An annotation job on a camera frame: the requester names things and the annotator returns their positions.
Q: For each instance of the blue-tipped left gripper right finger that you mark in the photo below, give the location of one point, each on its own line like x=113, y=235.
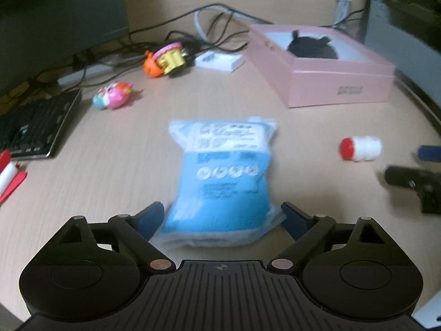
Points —
x=312, y=235

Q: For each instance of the red white toy rocket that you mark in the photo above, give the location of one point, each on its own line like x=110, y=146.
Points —
x=11, y=176

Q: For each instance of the orange yellow toy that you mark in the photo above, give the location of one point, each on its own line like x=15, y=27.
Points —
x=168, y=60

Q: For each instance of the pink cardboard box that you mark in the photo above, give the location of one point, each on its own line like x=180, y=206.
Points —
x=356, y=75

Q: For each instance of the black computer monitor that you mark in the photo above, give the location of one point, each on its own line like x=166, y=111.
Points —
x=39, y=34

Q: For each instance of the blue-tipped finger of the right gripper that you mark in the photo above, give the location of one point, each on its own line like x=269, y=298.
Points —
x=429, y=153

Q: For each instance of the blue face mask package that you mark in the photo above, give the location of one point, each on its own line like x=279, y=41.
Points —
x=223, y=198

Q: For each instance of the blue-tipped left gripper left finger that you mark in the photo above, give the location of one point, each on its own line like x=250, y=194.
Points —
x=129, y=235

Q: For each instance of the white power strip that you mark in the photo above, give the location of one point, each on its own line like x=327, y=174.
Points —
x=86, y=73

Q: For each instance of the black keyboard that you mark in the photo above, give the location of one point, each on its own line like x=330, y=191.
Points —
x=33, y=130

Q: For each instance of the white bottle red cap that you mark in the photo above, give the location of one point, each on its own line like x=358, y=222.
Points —
x=366, y=148

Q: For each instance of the black plush toy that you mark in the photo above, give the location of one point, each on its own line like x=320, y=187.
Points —
x=307, y=47

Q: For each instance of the pink teal toy figure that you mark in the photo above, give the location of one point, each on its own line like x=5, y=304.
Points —
x=113, y=96

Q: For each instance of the white small box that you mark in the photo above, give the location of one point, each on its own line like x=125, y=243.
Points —
x=221, y=62

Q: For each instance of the computer tower case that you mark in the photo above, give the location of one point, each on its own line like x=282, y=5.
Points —
x=407, y=33

